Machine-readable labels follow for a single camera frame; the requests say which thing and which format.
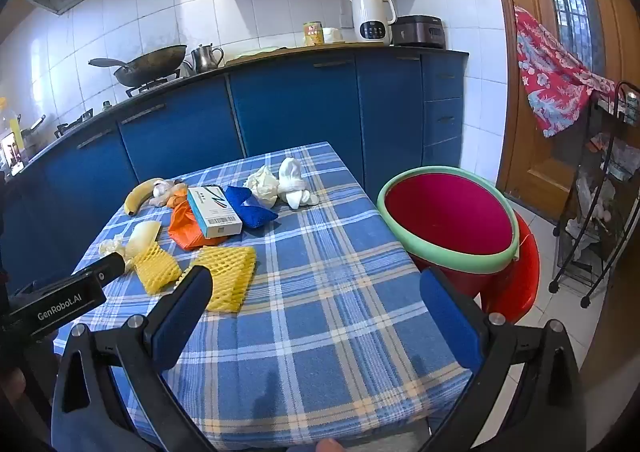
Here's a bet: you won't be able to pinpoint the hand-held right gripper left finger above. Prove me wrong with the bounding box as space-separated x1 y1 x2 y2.
51 265 221 452

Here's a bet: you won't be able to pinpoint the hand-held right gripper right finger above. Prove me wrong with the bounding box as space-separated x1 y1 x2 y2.
419 267 587 452

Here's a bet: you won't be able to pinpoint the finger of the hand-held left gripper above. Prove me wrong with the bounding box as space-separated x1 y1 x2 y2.
72 252 127 289

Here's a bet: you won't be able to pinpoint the small white wrapper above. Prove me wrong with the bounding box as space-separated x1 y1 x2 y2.
97 236 126 257

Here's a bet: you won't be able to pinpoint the pale fruit peel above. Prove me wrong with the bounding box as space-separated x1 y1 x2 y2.
122 221 163 273

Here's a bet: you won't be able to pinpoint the yellow foam fruit net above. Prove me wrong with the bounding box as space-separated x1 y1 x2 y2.
190 245 257 313
134 239 183 295

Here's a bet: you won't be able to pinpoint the orange plastic bag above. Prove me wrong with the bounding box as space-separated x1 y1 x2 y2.
167 197 226 251

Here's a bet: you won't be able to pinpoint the white and blue carton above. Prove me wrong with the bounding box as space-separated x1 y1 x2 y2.
186 185 244 239

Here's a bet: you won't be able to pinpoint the red bucket with green rim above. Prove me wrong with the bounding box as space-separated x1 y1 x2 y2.
376 166 521 300

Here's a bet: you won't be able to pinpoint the blue mesh cloth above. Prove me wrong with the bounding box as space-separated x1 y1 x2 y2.
223 185 279 223

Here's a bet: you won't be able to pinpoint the white tissue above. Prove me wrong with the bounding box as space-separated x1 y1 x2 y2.
244 165 282 207

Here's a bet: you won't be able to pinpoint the white sock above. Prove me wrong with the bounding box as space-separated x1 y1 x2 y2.
276 158 321 210

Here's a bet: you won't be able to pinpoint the yellow banana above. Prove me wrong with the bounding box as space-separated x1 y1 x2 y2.
123 178 168 217

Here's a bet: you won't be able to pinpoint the red plastic stool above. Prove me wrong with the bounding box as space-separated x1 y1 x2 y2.
480 212 541 325

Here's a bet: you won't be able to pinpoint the tan ginger root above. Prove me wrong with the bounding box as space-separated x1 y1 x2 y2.
147 180 190 209

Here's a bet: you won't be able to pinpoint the blue plaid tablecloth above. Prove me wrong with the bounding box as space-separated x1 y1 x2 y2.
52 142 473 450

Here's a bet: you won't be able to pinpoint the small metal saucepan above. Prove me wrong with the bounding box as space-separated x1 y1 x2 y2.
20 114 47 153

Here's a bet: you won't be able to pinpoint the wooden door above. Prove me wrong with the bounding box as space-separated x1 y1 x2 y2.
482 0 640 223

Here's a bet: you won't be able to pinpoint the white plastic bag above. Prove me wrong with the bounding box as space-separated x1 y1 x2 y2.
567 172 618 253

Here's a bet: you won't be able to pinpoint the black gas stove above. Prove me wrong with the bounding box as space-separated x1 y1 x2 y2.
52 72 186 140

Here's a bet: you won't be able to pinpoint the black wok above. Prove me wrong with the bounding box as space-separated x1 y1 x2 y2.
88 44 188 87

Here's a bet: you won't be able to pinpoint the metal teapot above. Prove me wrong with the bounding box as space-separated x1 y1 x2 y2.
191 44 225 74

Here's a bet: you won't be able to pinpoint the blue kitchen base cabinets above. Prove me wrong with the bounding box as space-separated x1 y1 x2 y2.
0 49 471 293

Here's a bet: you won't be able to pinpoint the red floral cloth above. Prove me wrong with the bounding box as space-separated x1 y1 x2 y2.
514 6 618 139

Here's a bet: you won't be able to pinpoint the black rice cooker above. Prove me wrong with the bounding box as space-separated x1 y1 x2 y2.
391 15 446 50

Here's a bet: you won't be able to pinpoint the white soy milk maker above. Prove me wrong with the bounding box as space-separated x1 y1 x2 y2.
345 0 398 44

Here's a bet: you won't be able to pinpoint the black wire rack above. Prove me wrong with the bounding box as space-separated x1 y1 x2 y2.
547 80 640 309

